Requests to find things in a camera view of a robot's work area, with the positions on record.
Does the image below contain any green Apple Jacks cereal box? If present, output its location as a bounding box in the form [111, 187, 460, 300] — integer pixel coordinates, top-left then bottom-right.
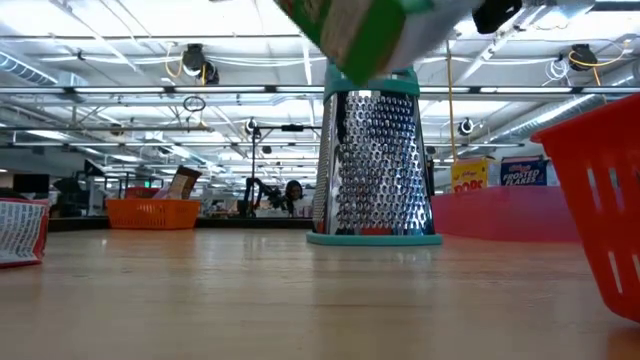
[273, 0, 484, 86]

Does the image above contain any blue Frosted Flakes cereal box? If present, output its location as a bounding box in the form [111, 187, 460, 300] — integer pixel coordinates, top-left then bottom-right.
[499, 155, 550, 188]

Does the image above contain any yellow Corn Pops cereal box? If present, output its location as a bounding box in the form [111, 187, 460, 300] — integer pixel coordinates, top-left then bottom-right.
[450, 157, 490, 194]

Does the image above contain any blue grey basket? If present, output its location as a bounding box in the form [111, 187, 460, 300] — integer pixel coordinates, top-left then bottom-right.
[305, 59, 444, 248]

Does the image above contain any small red box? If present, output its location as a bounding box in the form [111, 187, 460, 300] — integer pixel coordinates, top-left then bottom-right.
[123, 186, 162, 201]

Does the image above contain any pink plastic bin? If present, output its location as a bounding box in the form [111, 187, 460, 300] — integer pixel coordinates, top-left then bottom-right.
[430, 185, 581, 245]

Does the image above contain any red plastic basket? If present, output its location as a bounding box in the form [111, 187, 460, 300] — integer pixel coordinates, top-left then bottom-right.
[529, 93, 640, 324]

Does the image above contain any person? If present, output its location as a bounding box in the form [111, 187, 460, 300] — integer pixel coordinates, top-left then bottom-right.
[283, 179, 315, 219]

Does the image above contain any black boom stand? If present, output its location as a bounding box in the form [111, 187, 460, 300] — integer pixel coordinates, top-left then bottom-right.
[244, 118, 321, 219]

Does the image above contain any orange plastic basket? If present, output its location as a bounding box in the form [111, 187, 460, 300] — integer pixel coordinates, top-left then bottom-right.
[106, 198, 202, 231]

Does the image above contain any red cereal box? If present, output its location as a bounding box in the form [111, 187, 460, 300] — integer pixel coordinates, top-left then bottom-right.
[0, 196, 52, 270]

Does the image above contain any ceiling reel yellow cord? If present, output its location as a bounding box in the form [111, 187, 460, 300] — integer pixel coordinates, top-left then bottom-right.
[567, 43, 610, 74]

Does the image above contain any silver ventilation duct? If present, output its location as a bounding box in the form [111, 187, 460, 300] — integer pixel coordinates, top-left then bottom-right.
[492, 74, 640, 146]

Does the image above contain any black ceiling cable reel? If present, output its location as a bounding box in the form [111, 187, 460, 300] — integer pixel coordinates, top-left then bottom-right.
[180, 43, 221, 86]

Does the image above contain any black hanging ring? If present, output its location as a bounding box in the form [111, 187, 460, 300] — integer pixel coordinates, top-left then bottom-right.
[182, 95, 207, 114]

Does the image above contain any black table frame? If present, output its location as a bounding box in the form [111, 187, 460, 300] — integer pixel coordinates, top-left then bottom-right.
[47, 217, 314, 232]

